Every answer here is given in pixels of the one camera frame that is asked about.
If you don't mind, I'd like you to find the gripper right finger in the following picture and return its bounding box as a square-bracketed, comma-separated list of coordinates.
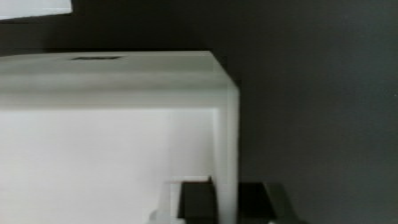
[239, 182, 297, 224]

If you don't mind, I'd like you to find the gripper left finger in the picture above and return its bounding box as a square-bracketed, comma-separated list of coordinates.
[178, 182, 217, 224]

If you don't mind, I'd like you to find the white drawer cabinet box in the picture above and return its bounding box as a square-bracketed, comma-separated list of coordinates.
[0, 51, 241, 224]

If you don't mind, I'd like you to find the fiducial marker sheet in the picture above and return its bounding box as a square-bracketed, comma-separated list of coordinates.
[0, 0, 74, 20]

